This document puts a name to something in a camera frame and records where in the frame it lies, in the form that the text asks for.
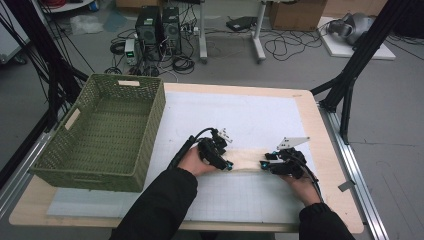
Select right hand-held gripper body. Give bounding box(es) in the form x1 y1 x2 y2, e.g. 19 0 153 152
266 135 311 180

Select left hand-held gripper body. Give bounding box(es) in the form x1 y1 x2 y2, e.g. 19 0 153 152
196 127 234 169

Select person's left hand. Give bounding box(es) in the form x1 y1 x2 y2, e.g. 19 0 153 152
177 145 218 178

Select person's right hand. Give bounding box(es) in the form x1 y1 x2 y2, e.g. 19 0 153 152
281 173 322 208

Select white grid mat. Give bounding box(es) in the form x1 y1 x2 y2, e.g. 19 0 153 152
46 90 326 225

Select grey tape piece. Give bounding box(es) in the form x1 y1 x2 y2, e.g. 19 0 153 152
337 179 357 193

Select green woven basket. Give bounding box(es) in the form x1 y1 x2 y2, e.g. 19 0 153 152
29 73 167 193

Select white desk leg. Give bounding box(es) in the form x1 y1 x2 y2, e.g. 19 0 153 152
198 0 209 65
251 0 268 64

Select white floor board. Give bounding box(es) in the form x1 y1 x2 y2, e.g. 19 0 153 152
318 16 397 61

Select flat black device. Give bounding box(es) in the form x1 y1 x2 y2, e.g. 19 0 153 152
225 15 259 33

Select slim black computer tower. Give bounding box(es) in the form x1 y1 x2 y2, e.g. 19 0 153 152
162 6 183 55

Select white power supply unit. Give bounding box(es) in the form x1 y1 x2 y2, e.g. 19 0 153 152
124 38 139 66

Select large black computer tower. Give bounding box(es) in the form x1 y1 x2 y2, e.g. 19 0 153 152
135 5 164 62

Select cardboard box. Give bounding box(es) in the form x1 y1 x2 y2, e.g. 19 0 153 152
269 0 329 32

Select grey rounded machine shell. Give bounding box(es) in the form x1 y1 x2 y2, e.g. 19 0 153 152
328 12 376 46

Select clear plastic bag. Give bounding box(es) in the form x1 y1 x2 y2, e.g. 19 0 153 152
69 14 105 36

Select right hand-held gripper cable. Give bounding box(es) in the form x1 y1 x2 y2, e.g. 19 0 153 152
293 154 324 203

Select coiled black cable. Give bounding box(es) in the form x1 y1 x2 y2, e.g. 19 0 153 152
171 54 196 75

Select tangled black floor cables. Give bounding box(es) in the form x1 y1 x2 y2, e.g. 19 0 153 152
264 28 323 62

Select black metal frame stand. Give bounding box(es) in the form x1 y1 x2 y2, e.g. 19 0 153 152
0 0 90 189
309 0 414 145

